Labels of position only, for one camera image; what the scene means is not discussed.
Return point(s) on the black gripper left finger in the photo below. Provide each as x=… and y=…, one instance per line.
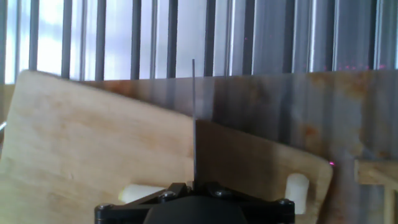
x=136, y=207

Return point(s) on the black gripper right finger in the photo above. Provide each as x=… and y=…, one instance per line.
x=258, y=208

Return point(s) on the steel cleaver knife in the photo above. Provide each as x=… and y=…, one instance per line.
x=194, y=140

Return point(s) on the white scallion stalk piece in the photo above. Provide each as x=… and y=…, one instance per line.
x=136, y=192

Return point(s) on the short cut scallion piece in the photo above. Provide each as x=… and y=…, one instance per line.
x=298, y=189

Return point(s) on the wooden cutting board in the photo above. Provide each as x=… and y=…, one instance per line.
x=93, y=140

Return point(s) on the wooden peg knife rack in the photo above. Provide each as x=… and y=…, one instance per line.
x=373, y=171

